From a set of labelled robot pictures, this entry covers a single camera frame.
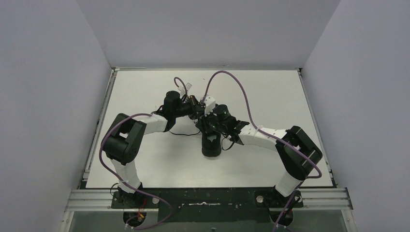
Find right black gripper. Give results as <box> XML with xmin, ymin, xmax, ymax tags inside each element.
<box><xmin>197</xmin><ymin>106</ymin><xmax>227</xmax><ymax>134</ymax></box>

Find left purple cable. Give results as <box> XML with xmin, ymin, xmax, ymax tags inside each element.
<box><xmin>99</xmin><ymin>76</ymin><xmax>190</xmax><ymax>231</ymax></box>

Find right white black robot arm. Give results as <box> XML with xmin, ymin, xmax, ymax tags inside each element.
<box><xmin>197</xmin><ymin>103</ymin><xmax>323</xmax><ymax>206</ymax></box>

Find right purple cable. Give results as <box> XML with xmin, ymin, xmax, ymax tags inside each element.
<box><xmin>200</xmin><ymin>71</ymin><xmax>322</xmax><ymax>232</ymax></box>

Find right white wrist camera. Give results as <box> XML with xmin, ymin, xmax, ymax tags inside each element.
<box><xmin>202</xmin><ymin>95</ymin><xmax>216</xmax><ymax>116</ymax></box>

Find purple cable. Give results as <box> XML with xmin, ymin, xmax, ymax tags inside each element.
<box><xmin>99</xmin><ymin>76</ymin><xmax>190</xmax><ymax>231</ymax></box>
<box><xmin>200</xmin><ymin>71</ymin><xmax>322</xmax><ymax>232</ymax></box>

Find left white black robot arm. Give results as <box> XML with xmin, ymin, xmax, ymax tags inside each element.
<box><xmin>101</xmin><ymin>91</ymin><xmax>205</xmax><ymax>206</ymax></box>

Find black shoelace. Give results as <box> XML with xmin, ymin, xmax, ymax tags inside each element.
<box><xmin>169</xmin><ymin>130</ymin><xmax>201</xmax><ymax>136</ymax></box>

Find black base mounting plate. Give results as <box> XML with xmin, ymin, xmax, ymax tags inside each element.
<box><xmin>111</xmin><ymin>187</ymin><xmax>304</xmax><ymax>227</ymax></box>

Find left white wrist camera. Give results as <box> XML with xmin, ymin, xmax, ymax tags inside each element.
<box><xmin>178</xmin><ymin>83</ymin><xmax>192</xmax><ymax>96</ymax></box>

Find black sneaker shoe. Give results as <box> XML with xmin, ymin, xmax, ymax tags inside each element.
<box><xmin>201</xmin><ymin>132</ymin><xmax>221</xmax><ymax>158</ymax></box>

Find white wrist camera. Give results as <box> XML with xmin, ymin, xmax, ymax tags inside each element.
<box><xmin>178</xmin><ymin>83</ymin><xmax>192</xmax><ymax>96</ymax></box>
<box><xmin>202</xmin><ymin>95</ymin><xmax>216</xmax><ymax>116</ymax></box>

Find aluminium frame rail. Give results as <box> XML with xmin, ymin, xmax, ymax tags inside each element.
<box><xmin>60</xmin><ymin>188</ymin><xmax>357</xmax><ymax>232</ymax></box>

